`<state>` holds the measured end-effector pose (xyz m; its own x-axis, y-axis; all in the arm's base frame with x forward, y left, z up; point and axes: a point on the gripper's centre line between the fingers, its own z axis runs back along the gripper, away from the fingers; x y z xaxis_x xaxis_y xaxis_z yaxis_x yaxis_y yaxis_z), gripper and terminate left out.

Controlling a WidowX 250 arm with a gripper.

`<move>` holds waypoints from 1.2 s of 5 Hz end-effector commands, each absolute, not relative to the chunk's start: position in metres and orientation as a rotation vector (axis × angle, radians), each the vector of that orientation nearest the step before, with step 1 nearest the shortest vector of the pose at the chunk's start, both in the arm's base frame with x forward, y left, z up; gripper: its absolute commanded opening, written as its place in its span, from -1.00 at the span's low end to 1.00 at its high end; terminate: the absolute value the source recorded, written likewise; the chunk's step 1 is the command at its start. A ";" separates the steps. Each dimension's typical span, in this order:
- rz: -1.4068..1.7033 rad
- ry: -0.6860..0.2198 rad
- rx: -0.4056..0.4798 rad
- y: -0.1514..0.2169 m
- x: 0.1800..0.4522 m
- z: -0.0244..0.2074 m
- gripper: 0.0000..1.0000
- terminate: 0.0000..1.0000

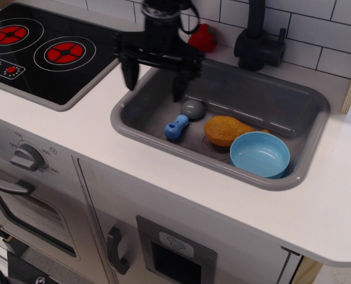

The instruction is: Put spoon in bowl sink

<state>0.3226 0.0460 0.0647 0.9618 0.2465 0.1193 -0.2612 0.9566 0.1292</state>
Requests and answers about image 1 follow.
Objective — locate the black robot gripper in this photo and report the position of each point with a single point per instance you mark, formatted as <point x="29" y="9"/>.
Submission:
<point x="160" y="46"/>

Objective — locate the blue and grey toy spoon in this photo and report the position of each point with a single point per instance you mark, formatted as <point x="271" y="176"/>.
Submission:
<point x="190" y="110"/>

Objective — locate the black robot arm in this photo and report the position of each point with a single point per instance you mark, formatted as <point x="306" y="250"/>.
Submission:
<point x="169" y="7"/>

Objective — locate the light blue plastic bowl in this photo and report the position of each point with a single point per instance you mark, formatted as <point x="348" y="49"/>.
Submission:
<point x="260" y="153"/>

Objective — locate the grey toy sink basin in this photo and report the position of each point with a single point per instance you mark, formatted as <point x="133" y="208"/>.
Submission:
<point x="296" y="114"/>

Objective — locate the red toy strawberry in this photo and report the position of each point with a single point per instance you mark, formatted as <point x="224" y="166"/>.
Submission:
<point x="204" y="39"/>

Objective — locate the orange toy chicken drumstick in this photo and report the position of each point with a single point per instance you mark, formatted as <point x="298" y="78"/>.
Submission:
<point x="222" y="130"/>

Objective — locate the black toy stove top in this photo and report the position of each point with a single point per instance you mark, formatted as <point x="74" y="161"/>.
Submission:
<point x="53" y="54"/>

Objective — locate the dark grey toy faucet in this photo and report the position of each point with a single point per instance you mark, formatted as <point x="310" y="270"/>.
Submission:
<point x="253" y="48"/>

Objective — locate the grey oven knob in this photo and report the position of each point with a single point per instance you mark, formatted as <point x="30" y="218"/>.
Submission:
<point x="28" y="158"/>

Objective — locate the grey dispenser panel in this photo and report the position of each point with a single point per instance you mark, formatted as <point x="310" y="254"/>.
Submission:
<point x="173" y="256"/>

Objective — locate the toy oven door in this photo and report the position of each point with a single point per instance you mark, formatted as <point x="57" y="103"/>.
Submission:
<point x="55" y="224"/>

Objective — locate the grey oven door handle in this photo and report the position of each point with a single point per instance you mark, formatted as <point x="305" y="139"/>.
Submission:
<point x="20" y="187"/>

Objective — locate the grey cabinet door handle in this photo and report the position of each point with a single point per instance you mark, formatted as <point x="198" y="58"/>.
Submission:
<point x="119" y="264"/>

